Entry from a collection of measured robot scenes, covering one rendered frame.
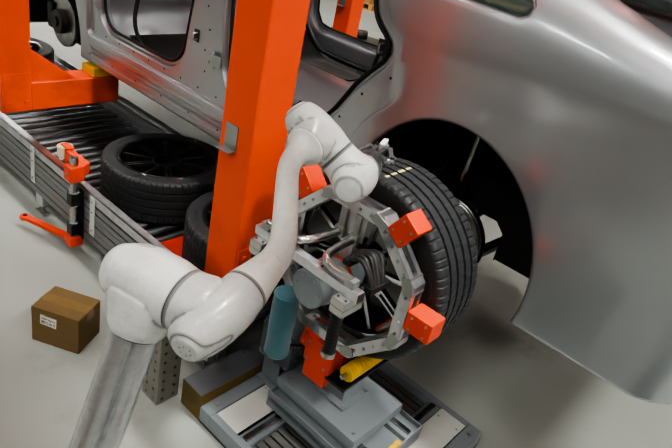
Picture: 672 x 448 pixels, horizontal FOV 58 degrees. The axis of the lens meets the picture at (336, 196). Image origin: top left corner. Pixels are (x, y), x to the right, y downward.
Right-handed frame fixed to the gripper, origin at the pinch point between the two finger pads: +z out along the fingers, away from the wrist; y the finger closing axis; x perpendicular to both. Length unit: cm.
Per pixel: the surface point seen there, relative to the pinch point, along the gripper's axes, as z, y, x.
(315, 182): -1.3, -19.8, -16.2
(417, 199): -4.0, 13.6, -13.2
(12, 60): 85, -217, -21
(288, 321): -15, -19, -61
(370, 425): 0, 12, -106
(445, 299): -14.0, 28.3, -38.7
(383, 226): -16.6, 6.6, -18.8
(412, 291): -21.8, 18.8, -34.3
